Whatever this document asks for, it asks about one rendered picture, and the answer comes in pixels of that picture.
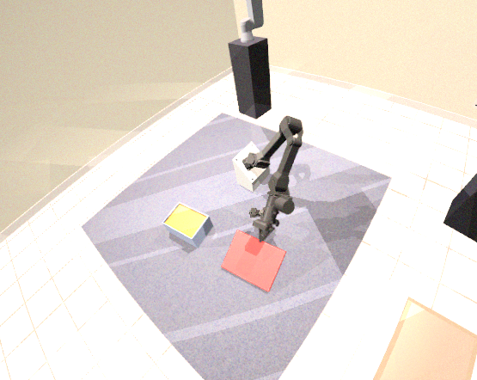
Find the red square plate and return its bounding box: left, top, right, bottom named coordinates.
left=221, top=230, right=286, bottom=291

